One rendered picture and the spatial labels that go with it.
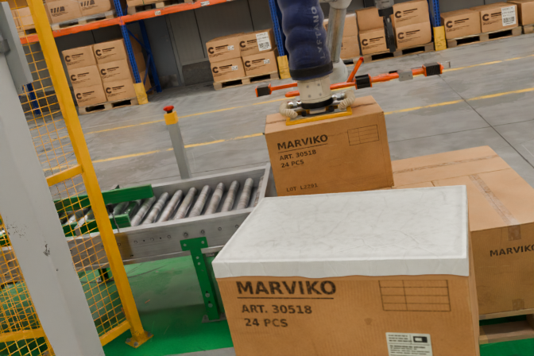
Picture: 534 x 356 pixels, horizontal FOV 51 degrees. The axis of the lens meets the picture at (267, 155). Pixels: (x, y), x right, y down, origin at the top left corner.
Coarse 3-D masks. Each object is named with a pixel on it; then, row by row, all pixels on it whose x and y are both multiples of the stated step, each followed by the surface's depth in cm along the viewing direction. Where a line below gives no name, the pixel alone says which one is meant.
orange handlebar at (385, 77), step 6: (396, 72) 289; (414, 72) 284; (420, 72) 283; (372, 78) 290; (378, 78) 286; (384, 78) 286; (390, 78) 285; (396, 78) 286; (288, 84) 320; (294, 84) 319; (336, 84) 293; (342, 84) 289; (348, 84) 288; (354, 84) 288; (288, 96) 293; (294, 96) 294
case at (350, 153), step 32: (288, 128) 281; (320, 128) 280; (352, 128) 279; (384, 128) 279; (288, 160) 285; (320, 160) 284; (352, 160) 284; (384, 160) 284; (288, 192) 290; (320, 192) 290
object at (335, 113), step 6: (330, 108) 285; (348, 108) 288; (306, 114) 288; (312, 114) 288; (318, 114) 285; (324, 114) 284; (330, 114) 283; (336, 114) 282; (342, 114) 282; (348, 114) 282; (288, 120) 289; (294, 120) 286; (300, 120) 285; (306, 120) 284; (312, 120) 284; (318, 120) 284
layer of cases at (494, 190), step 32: (416, 160) 317; (448, 160) 307; (480, 160) 298; (480, 192) 260; (512, 192) 253; (480, 224) 231; (512, 224) 226; (480, 256) 230; (512, 256) 229; (480, 288) 235; (512, 288) 234
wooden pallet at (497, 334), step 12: (504, 312) 237; (516, 312) 237; (528, 312) 236; (492, 324) 250; (504, 324) 249; (516, 324) 247; (528, 324) 246; (480, 336) 244; (492, 336) 243; (504, 336) 241; (516, 336) 240; (528, 336) 240
